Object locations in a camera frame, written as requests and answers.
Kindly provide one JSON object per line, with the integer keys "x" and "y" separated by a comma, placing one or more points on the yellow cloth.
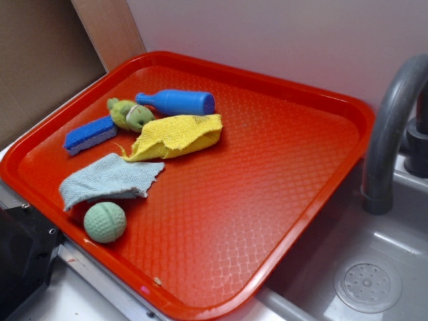
{"x": 175, "y": 136}

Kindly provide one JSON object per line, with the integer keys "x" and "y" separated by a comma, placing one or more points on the green textured ball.
{"x": 105, "y": 222}

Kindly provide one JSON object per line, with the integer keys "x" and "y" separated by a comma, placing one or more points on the blue plastic bottle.
{"x": 178, "y": 102}

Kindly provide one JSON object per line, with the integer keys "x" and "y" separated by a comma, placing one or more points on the wooden board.
{"x": 111, "y": 29}

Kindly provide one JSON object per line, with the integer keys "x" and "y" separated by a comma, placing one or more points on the light blue cloth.
{"x": 111, "y": 177}

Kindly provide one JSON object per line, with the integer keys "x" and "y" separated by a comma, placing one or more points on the grey toy faucet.
{"x": 397, "y": 108}

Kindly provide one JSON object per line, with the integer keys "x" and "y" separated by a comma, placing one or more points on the blue and white sponge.
{"x": 89, "y": 135}

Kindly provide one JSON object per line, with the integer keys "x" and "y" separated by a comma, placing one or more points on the red plastic tray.
{"x": 216, "y": 222}

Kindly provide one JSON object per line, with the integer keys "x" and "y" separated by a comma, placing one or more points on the grey toy sink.
{"x": 351, "y": 265}

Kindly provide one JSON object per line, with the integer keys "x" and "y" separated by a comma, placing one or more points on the green plush toy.
{"x": 129, "y": 115}

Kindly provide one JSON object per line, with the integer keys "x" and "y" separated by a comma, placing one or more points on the black faucet knob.
{"x": 416, "y": 160}

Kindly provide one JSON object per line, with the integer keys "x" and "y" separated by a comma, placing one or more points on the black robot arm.
{"x": 29, "y": 247}

